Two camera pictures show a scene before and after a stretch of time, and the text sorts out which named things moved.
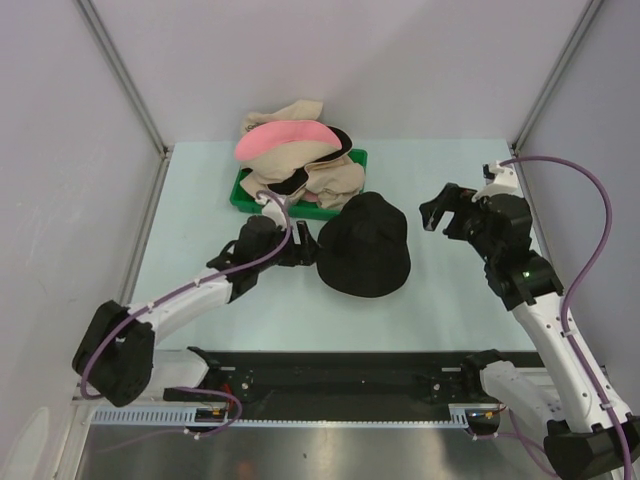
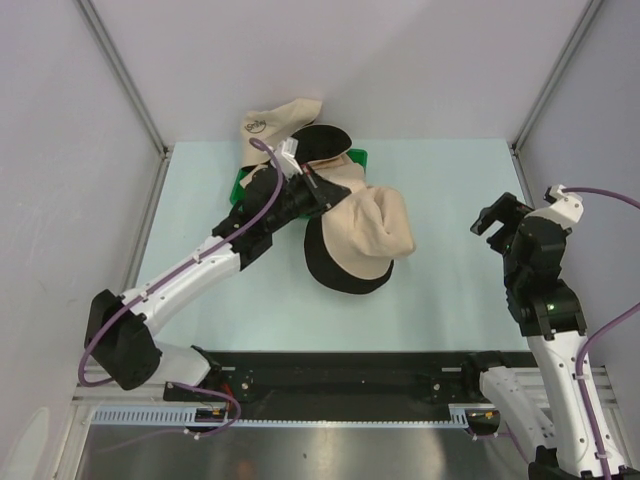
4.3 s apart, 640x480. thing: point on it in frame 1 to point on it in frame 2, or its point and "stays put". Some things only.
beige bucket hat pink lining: [279, 151] to [369, 229]
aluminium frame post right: [587, 17] stays put
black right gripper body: [466, 223] to [502, 239]
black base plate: [339, 385] stays put
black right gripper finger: [452, 192] to [506, 203]
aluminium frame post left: [125, 77] stays put
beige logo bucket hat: [301, 110] stays put
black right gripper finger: [432, 213] to [487, 217]
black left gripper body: [295, 253] to [303, 196]
